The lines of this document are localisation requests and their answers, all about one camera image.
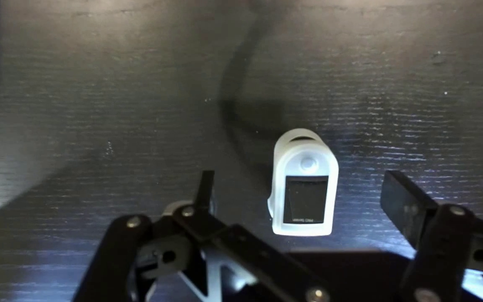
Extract white fingertip pulse oximeter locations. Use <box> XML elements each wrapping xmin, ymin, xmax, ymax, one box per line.
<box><xmin>267</xmin><ymin>128</ymin><xmax>340</xmax><ymax>237</ymax></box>

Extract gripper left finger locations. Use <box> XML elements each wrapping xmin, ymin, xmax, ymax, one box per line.
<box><xmin>72</xmin><ymin>170</ymin><xmax>331</xmax><ymax>302</ymax></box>

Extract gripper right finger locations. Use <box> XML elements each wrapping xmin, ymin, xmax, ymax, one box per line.
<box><xmin>380</xmin><ymin>170</ymin><xmax>483</xmax><ymax>302</ymax></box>

